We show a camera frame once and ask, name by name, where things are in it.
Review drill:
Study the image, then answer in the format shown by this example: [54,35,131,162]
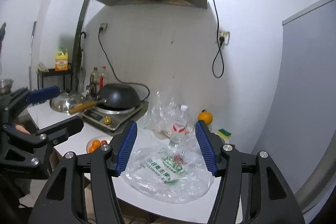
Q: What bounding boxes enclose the orange with green leaf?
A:
[198,109,213,126]

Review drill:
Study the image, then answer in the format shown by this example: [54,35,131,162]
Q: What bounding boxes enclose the yellow detergent bottle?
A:
[55,47,68,71]

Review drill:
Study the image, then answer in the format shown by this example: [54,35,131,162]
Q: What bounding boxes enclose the black hood power cable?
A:
[206,0,226,79]

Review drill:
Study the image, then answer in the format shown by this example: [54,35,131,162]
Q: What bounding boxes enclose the yellow green sponge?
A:
[217,129,231,139]

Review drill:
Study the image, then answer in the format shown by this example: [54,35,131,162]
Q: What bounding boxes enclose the black wok wooden handle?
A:
[69,83,141,114]

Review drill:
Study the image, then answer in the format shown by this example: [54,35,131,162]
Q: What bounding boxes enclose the white wall socket right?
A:
[218,30,231,46]

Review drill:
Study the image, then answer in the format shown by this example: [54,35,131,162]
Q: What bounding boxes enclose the crumpled clear plastic bag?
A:
[143,87,182,137]

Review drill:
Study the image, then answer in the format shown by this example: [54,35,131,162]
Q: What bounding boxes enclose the stainless steel pot lid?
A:
[50,90,85,113]

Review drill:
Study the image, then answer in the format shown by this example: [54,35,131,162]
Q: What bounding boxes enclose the dark vertical pipe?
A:
[71,0,90,91]

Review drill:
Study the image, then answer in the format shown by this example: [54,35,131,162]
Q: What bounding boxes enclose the white wall socket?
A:
[100,23,108,31]
[218,30,231,46]

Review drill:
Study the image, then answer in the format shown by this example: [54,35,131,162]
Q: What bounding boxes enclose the large orange fruit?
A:
[90,139,101,151]

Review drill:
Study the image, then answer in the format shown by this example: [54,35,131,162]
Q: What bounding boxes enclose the white wall socket left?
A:
[100,23,108,31]

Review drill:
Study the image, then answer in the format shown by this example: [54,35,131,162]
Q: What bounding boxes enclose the dark oil bottle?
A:
[90,67,98,97]

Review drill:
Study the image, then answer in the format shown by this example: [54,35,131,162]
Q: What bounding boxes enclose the small clear plastic bag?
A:
[182,131,202,159]

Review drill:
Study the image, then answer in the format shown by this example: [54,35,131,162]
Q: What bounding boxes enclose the black cooker power cable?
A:
[98,27,150,103]

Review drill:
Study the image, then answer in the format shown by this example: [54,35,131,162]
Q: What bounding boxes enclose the white round plate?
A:
[86,135,113,153]

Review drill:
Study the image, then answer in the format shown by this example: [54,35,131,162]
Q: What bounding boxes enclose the printed clear plastic bag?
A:
[121,145,214,204]

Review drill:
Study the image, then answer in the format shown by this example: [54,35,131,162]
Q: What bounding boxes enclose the clear plastic water bottle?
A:
[170,105,189,146]

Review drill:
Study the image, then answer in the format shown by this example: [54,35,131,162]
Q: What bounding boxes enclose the black hook on pipe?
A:
[79,31,87,52]

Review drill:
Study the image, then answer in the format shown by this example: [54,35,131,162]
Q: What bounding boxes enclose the red label sauce bottle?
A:
[99,66,108,89]

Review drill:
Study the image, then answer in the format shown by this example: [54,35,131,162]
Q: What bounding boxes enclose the steel bowl far left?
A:
[0,79,14,96]

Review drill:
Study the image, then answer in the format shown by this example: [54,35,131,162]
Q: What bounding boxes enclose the brass round knob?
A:
[103,116,112,125]

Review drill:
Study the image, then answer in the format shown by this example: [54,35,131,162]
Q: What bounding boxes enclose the black metal rack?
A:
[37,67,73,91]

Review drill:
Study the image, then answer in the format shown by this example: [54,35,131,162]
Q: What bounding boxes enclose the grey refrigerator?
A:
[253,0,335,210]

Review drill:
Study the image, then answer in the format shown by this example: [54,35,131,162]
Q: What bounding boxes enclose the steel induction cooker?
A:
[79,102,149,133]

